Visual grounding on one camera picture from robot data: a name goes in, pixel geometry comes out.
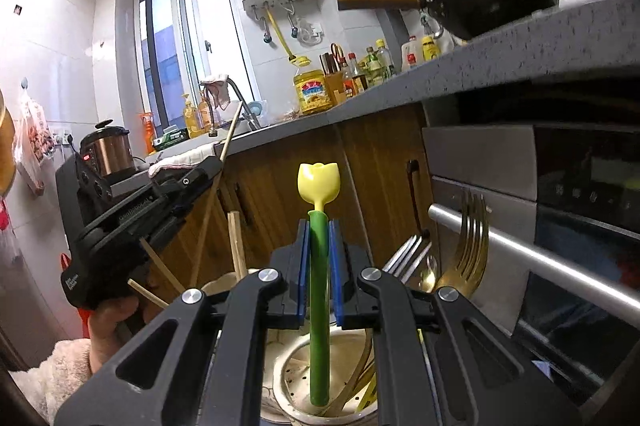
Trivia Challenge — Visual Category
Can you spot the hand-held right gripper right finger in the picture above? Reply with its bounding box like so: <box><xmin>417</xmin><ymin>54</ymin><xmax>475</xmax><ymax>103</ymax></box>
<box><xmin>327</xmin><ymin>218</ymin><xmax>583</xmax><ymax>426</ymax></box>

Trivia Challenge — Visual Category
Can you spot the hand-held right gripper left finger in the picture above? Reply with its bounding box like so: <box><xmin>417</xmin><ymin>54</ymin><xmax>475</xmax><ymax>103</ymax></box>
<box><xmin>54</xmin><ymin>218</ymin><xmax>309</xmax><ymax>426</ymax></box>

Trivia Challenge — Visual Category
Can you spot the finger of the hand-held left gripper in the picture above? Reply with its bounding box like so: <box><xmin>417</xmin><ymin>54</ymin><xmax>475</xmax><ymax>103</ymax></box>
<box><xmin>149</xmin><ymin>155</ymin><xmax>224</xmax><ymax>207</ymax></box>
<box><xmin>144</xmin><ymin>190</ymin><xmax>215</xmax><ymax>253</ymax></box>

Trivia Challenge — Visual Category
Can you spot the silver fork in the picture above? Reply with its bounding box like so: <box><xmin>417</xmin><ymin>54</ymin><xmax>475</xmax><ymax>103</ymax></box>
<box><xmin>381</xmin><ymin>233</ymin><xmax>435</xmax><ymax>289</ymax></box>

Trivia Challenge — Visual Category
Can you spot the green stemmed tulip utensil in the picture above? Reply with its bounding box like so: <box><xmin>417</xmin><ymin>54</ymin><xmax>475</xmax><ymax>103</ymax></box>
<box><xmin>297</xmin><ymin>162</ymin><xmax>342</xmax><ymax>407</ymax></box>

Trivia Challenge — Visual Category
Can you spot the cream floral ceramic utensil holder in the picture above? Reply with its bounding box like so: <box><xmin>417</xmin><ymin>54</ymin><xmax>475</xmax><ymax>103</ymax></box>
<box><xmin>200</xmin><ymin>271</ymin><xmax>386</xmax><ymax>426</ymax></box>

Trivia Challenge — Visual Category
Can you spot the gold fork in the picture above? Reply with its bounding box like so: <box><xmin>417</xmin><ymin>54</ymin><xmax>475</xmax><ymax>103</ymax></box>
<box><xmin>432</xmin><ymin>190</ymin><xmax>490</xmax><ymax>301</ymax></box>

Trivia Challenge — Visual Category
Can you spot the person's left forearm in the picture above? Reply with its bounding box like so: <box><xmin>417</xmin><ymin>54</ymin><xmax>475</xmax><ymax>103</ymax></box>
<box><xmin>7</xmin><ymin>338</ymin><xmax>93</xmax><ymax>424</ymax></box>

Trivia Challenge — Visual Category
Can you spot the person's left hand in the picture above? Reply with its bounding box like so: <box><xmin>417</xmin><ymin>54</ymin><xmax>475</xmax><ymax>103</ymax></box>
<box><xmin>86</xmin><ymin>293</ymin><xmax>163</xmax><ymax>377</ymax></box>

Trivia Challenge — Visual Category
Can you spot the white towel red trim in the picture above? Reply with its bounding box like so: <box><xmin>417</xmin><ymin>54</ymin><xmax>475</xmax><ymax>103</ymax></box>
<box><xmin>147</xmin><ymin>141</ymin><xmax>221</xmax><ymax>179</ymax></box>

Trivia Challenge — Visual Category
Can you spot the green box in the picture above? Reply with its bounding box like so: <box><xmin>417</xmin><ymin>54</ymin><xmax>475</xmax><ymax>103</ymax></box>
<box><xmin>152</xmin><ymin>128</ymin><xmax>191</xmax><ymax>151</ymax></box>

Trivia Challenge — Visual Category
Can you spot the yellow dish soap bottle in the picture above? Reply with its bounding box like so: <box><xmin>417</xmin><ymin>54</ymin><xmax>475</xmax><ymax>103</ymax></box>
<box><xmin>181</xmin><ymin>94</ymin><xmax>201</xmax><ymax>137</ymax></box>

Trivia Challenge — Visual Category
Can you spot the amber pump bottle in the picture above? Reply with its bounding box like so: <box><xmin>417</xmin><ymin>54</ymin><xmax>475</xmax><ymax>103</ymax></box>
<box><xmin>197</xmin><ymin>90</ymin><xmax>216</xmax><ymax>131</ymax></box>

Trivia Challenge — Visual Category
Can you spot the orange spray bottle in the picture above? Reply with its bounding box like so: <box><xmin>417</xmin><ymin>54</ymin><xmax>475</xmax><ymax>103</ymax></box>
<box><xmin>139</xmin><ymin>112</ymin><xmax>158</xmax><ymax>157</ymax></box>

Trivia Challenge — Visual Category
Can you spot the copper electric pressure cooker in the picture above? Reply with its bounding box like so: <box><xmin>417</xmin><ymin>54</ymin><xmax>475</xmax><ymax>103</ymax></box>
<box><xmin>79</xmin><ymin>120</ymin><xmax>137</xmax><ymax>179</ymax></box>

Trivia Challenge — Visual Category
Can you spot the white dishcloth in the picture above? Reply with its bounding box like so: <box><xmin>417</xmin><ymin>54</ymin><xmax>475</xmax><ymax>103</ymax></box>
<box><xmin>200</xmin><ymin>74</ymin><xmax>232</xmax><ymax>111</ymax></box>

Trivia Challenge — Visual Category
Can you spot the chrome kitchen faucet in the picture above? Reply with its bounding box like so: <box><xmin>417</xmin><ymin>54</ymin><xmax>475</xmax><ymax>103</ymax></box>
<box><xmin>207</xmin><ymin>78</ymin><xmax>263</xmax><ymax>137</ymax></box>

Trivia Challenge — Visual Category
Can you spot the hanging clear food packet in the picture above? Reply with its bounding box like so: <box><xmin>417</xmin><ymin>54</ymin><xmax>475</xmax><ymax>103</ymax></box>
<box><xmin>19</xmin><ymin>98</ymin><xmax>57</xmax><ymax>167</ymax></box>

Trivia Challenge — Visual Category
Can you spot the wooden kitchen base cabinet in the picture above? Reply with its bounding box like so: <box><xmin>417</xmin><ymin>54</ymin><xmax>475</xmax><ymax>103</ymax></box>
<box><xmin>145</xmin><ymin>103</ymin><xmax>431</xmax><ymax>301</ymax></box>

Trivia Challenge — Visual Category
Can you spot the wooden cutting board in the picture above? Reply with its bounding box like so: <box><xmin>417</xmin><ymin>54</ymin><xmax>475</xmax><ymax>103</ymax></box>
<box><xmin>0</xmin><ymin>90</ymin><xmax>17</xmax><ymax>197</ymax></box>

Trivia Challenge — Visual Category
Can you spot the sliding glass window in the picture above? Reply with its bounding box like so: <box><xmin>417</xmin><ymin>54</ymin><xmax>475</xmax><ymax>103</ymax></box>
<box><xmin>132</xmin><ymin>0</ymin><xmax>261</xmax><ymax>127</ymax></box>

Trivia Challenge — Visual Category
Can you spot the yellow cooking oil bottle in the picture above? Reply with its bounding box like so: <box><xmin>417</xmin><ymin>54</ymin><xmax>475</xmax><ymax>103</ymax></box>
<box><xmin>292</xmin><ymin>54</ymin><xmax>335</xmax><ymax>115</ymax></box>

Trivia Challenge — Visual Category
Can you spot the wooden knife block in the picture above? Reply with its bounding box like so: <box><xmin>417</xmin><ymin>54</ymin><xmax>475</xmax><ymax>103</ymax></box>
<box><xmin>320</xmin><ymin>43</ymin><xmax>351</xmax><ymax>107</ymax></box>

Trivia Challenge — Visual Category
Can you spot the dark sauce bottle red cap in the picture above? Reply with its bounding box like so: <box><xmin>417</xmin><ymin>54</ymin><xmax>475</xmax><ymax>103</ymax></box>
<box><xmin>345</xmin><ymin>52</ymin><xmax>368</xmax><ymax>97</ymax></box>

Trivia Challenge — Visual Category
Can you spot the stainless steel oven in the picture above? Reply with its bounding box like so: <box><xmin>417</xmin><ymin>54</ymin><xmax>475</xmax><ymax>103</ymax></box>
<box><xmin>422</xmin><ymin>80</ymin><xmax>640</xmax><ymax>426</ymax></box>

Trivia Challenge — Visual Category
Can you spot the clear bottle green cap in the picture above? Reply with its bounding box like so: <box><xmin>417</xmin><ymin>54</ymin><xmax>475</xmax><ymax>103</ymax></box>
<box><xmin>364</xmin><ymin>46</ymin><xmax>385</xmax><ymax>87</ymax></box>

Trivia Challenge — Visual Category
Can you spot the clear bottle yellow cap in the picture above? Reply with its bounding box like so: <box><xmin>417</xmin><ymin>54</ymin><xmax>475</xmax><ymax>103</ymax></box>
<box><xmin>375</xmin><ymin>38</ymin><xmax>397</xmax><ymax>79</ymax></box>

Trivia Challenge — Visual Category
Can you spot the white jug red cap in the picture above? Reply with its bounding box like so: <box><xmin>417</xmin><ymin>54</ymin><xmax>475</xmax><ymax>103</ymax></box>
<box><xmin>400</xmin><ymin>36</ymin><xmax>422</xmax><ymax>71</ymax></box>

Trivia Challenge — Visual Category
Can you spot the yellow squeeze bottle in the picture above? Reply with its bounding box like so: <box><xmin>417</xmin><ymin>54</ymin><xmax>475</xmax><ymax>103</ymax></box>
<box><xmin>421</xmin><ymin>34</ymin><xmax>442</xmax><ymax>62</ymax></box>

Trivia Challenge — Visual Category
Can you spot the grey speckled kitchen countertop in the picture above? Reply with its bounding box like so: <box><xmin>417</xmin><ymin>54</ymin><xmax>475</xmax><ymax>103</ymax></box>
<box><xmin>150</xmin><ymin>0</ymin><xmax>640</xmax><ymax>167</ymax></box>

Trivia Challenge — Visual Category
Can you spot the black cabinet door handle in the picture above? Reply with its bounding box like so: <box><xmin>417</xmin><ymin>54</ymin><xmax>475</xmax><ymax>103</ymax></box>
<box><xmin>406</xmin><ymin>159</ymin><xmax>422</xmax><ymax>221</ymax></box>

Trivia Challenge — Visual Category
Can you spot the yellow gas hose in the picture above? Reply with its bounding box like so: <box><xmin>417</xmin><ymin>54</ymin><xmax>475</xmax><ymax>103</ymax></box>
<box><xmin>266</xmin><ymin>8</ymin><xmax>297</xmax><ymax>60</ymax></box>

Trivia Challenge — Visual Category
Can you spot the silver oven door handle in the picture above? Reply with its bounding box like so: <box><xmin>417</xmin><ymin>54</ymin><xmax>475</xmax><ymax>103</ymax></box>
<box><xmin>429</xmin><ymin>203</ymin><xmax>640</xmax><ymax>307</ymax></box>

